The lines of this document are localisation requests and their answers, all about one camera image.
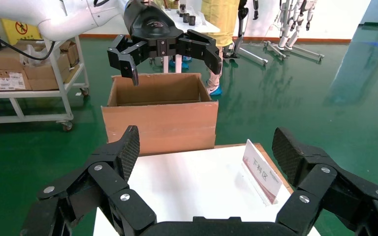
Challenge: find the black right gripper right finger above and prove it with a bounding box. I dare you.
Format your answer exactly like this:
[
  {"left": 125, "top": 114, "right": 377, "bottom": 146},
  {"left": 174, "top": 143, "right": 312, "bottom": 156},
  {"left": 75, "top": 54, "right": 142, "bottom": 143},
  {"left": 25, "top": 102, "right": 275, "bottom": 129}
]
[{"left": 271, "top": 127, "right": 378, "bottom": 236}]

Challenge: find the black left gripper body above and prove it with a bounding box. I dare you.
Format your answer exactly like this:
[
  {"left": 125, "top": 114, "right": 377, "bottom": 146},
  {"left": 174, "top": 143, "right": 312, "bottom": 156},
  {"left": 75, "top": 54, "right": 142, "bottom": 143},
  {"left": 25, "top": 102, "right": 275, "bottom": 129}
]
[{"left": 123, "top": 0, "right": 185, "bottom": 59}]

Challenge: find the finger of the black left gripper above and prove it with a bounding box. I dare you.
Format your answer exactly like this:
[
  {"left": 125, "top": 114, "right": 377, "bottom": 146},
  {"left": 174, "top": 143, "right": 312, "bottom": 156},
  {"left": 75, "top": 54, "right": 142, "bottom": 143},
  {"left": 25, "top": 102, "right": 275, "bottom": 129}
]
[
  {"left": 106, "top": 34, "right": 151, "bottom": 87},
  {"left": 177, "top": 29, "right": 223, "bottom": 76}
]

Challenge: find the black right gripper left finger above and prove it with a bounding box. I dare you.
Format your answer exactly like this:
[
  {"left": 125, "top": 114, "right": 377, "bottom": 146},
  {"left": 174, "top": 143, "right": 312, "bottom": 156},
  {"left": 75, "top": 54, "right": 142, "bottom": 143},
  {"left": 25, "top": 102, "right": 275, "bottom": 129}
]
[{"left": 19, "top": 125, "right": 157, "bottom": 236}]

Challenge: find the small open cardboard carton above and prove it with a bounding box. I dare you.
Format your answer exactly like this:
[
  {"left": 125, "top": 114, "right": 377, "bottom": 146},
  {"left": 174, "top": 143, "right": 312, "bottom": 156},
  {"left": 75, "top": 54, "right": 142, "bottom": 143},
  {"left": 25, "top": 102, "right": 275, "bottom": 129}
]
[{"left": 58, "top": 40, "right": 80, "bottom": 68}]

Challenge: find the large open cardboard box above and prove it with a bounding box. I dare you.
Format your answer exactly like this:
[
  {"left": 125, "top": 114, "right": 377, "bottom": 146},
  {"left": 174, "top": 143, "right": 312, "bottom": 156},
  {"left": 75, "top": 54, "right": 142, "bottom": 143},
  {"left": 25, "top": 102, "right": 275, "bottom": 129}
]
[{"left": 100, "top": 72, "right": 219, "bottom": 156}]

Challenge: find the big plain cardboard box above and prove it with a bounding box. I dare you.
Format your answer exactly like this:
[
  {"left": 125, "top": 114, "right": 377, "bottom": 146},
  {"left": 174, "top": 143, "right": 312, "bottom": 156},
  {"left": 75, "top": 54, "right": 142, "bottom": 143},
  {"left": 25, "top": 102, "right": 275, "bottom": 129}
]
[{"left": 0, "top": 40, "right": 71, "bottom": 91}]

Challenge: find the black humanoid robot on stand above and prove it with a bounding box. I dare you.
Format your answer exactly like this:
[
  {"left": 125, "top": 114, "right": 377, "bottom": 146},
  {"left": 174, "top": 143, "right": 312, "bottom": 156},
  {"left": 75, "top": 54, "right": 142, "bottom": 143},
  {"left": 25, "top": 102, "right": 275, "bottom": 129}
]
[{"left": 228, "top": 0, "right": 270, "bottom": 66}]

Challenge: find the acrylic table sign red white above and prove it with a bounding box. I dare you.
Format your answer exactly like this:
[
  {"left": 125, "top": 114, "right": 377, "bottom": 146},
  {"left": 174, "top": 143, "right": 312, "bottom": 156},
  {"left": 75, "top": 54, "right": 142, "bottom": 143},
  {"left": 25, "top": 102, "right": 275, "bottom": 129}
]
[{"left": 242, "top": 139, "right": 283, "bottom": 205}]

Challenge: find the white humanoid robot on stand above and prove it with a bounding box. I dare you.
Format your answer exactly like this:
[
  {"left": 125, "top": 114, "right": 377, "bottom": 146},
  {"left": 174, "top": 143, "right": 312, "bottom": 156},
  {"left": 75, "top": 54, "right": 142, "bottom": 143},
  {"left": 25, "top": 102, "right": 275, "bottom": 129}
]
[{"left": 263, "top": 0, "right": 325, "bottom": 63}]

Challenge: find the clear plastic bag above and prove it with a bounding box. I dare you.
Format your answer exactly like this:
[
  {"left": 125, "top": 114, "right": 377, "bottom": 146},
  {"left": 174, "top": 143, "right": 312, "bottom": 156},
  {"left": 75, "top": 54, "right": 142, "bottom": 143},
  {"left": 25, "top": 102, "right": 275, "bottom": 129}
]
[{"left": 19, "top": 44, "right": 52, "bottom": 67}]

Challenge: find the white wheeled shelf cart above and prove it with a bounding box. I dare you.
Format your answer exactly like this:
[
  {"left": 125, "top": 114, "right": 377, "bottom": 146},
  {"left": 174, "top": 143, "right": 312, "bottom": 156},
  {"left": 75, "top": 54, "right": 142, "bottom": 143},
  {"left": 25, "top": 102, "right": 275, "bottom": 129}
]
[{"left": 0, "top": 35, "right": 90, "bottom": 132}]

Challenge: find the yellow no-entry warning sign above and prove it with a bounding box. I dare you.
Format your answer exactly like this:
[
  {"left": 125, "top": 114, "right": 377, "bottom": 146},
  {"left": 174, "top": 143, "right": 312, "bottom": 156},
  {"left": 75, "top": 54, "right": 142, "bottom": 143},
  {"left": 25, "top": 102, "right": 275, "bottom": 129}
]
[{"left": 0, "top": 18, "right": 43, "bottom": 46}]

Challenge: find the white pedestal table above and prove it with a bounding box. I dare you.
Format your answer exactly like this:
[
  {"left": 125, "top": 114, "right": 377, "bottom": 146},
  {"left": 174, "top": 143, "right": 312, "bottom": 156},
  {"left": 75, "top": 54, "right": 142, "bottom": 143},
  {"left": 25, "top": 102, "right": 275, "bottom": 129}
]
[{"left": 161, "top": 6, "right": 221, "bottom": 74}]

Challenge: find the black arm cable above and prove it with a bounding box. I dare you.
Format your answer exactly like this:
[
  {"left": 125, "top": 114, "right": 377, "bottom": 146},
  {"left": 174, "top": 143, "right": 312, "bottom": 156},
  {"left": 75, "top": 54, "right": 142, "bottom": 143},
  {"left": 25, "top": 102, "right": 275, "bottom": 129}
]
[{"left": 0, "top": 28, "right": 57, "bottom": 61}]

